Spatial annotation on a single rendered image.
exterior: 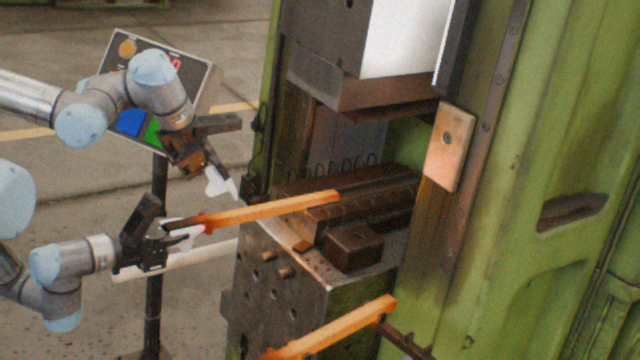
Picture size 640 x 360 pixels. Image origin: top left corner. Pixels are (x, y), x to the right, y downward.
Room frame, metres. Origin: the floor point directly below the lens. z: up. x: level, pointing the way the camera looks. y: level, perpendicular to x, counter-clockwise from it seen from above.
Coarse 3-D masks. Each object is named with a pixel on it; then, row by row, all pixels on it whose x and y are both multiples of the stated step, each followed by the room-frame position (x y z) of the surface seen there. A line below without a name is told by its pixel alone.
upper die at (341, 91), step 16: (304, 48) 1.59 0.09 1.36; (304, 64) 1.59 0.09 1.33; (320, 64) 1.55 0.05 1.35; (304, 80) 1.58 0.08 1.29; (320, 80) 1.54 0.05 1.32; (336, 80) 1.50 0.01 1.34; (352, 80) 1.50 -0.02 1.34; (368, 80) 1.53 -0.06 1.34; (384, 80) 1.56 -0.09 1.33; (400, 80) 1.60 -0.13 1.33; (416, 80) 1.63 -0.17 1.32; (432, 80) 1.66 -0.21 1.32; (320, 96) 1.53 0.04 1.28; (336, 96) 1.49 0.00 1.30; (352, 96) 1.51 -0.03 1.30; (368, 96) 1.54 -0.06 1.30; (384, 96) 1.57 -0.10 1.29; (400, 96) 1.60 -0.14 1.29; (416, 96) 1.64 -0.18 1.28; (432, 96) 1.67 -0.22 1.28
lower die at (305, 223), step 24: (360, 168) 1.82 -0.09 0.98; (384, 168) 1.84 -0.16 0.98; (408, 168) 1.85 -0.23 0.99; (288, 192) 1.60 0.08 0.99; (312, 192) 1.62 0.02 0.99; (384, 192) 1.68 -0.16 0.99; (408, 192) 1.71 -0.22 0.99; (288, 216) 1.57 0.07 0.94; (312, 216) 1.50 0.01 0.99; (336, 216) 1.52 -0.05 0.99; (360, 216) 1.57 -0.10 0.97; (312, 240) 1.49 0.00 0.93
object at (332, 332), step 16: (368, 304) 1.21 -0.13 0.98; (384, 304) 1.22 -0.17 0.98; (336, 320) 1.14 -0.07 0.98; (352, 320) 1.15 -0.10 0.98; (368, 320) 1.18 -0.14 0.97; (320, 336) 1.09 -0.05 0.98; (336, 336) 1.11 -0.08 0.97; (272, 352) 1.01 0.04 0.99; (288, 352) 1.03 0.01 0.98; (304, 352) 1.04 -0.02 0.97
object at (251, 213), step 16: (320, 192) 1.59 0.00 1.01; (336, 192) 1.61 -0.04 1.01; (240, 208) 1.44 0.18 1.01; (256, 208) 1.46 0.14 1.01; (272, 208) 1.47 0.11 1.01; (288, 208) 1.50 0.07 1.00; (176, 224) 1.32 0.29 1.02; (192, 224) 1.33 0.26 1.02; (208, 224) 1.35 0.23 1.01; (224, 224) 1.39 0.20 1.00
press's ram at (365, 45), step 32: (288, 0) 1.66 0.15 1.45; (320, 0) 1.57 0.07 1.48; (352, 0) 1.50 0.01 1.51; (384, 0) 1.46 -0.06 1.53; (416, 0) 1.52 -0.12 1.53; (448, 0) 1.58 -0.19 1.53; (288, 32) 1.65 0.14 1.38; (320, 32) 1.56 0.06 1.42; (352, 32) 1.48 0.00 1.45; (384, 32) 1.47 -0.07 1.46; (416, 32) 1.53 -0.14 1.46; (352, 64) 1.47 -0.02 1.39; (384, 64) 1.49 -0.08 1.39; (416, 64) 1.55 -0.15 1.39
